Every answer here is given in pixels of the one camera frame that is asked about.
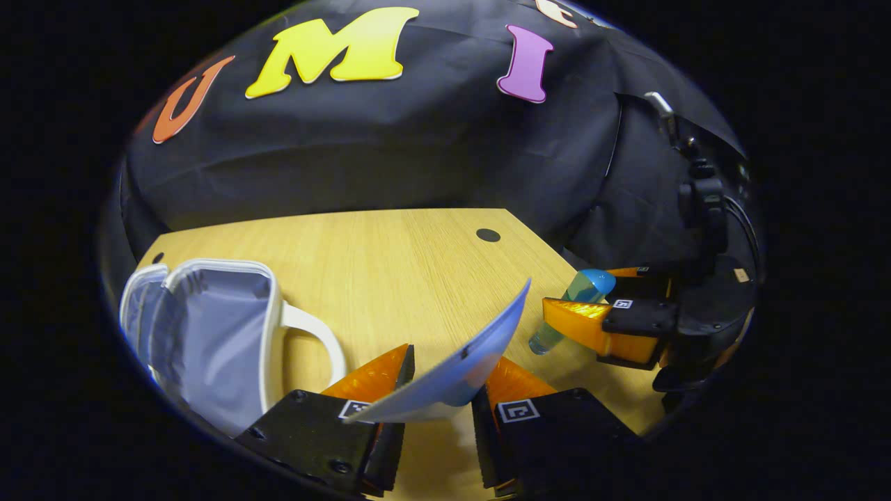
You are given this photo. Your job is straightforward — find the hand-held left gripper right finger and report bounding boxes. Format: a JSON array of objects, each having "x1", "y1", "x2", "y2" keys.
[{"x1": 472, "y1": 356, "x2": 645, "y2": 498}]

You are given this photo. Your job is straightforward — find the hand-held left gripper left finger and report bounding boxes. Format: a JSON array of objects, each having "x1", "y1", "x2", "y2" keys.
[{"x1": 235, "y1": 344, "x2": 416, "y2": 498}]

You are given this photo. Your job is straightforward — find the blue cap green bottle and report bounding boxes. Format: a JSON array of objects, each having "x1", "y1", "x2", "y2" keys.
[{"x1": 528, "y1": 269, "x2": 617, "y2": 356}]

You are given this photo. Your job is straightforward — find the white suitcase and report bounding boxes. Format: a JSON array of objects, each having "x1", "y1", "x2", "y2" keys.
[{"x1": 118, "y1": 259, "x2": 347, "y2": 439}]

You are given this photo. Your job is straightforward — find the black backdrop cloth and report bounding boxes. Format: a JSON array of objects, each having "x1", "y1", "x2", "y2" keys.
[{"x1": 97, "y1": 0, "x2": 766, "y2": 279}]

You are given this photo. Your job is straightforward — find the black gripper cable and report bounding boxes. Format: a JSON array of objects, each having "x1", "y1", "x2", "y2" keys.
[{"x1": 724, "y1": 193, "x2": 761, "y2": 269}]

